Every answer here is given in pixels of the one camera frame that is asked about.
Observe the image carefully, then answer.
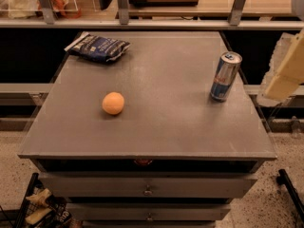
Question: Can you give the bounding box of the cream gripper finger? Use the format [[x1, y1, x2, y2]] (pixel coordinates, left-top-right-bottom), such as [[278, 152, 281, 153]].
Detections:
[[264, 31, 304, 101]]

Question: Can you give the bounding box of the Red Bull can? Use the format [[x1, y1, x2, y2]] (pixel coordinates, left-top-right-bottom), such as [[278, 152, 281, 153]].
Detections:
[[210, 51, 242, 102]]

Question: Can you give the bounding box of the black metal stand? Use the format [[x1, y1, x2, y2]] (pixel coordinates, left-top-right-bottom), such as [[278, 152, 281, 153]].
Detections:
[[276, 169, 304, 222]]

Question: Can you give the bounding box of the grey drawer cabinet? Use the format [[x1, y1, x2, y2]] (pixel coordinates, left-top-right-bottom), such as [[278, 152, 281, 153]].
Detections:
[[20, 31, 276, 228]]

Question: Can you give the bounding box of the orange fruit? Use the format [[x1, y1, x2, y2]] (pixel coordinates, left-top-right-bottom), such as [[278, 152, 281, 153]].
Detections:
[[102, 92, 124, 115]]

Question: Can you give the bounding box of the blue chip bag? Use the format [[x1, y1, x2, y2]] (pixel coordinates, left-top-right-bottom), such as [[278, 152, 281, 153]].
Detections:
[[65, 32, 130, 63]]

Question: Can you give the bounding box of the clear plastic box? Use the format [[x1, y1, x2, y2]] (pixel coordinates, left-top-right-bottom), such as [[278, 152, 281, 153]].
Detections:
[[0, 0, 80, 19]]

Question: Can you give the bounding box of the black wire basket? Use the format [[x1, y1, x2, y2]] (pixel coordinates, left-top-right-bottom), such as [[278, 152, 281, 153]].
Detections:
[[13, 173, 82, 228]]

